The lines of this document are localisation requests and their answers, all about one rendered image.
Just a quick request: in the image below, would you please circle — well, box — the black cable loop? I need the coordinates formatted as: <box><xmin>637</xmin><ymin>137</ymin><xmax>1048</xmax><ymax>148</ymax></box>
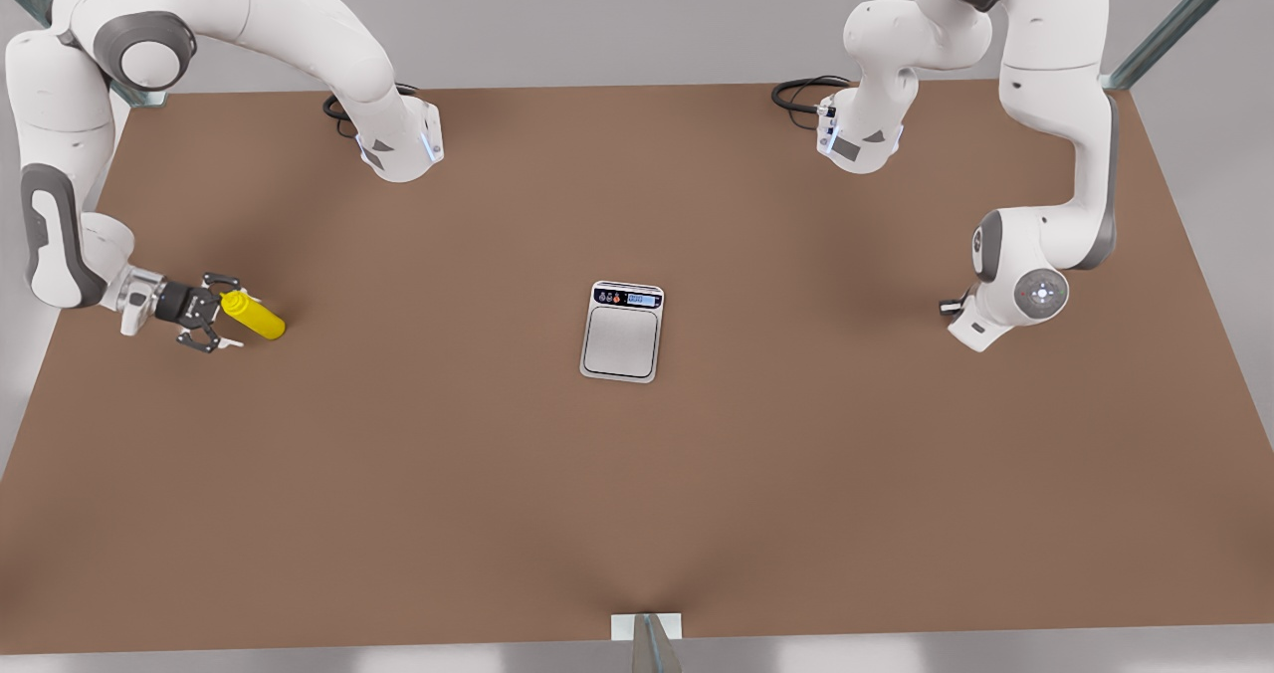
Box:
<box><xmin>322</xmin><ymin>83</ymin><xmax>420</xmax><ymax>140</ymax></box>
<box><xmin>771</xmin><ymin>76</ymin><xmax>857</xmax><ymax>132</ymax></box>

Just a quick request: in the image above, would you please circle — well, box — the yellow sauce bottle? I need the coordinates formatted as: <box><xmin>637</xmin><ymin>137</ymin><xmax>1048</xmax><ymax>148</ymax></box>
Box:
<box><xmin>220</xmin><ymin>290</ymin><xmax>288</xmax><ymax>341</ymax></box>

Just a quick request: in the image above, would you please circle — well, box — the silver kitchen scale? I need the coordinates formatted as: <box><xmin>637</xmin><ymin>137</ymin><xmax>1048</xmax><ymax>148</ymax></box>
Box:
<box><xmin>579</xmin><ymin>281</ymin><xmax>665</xmax><ymax>384</ymax></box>

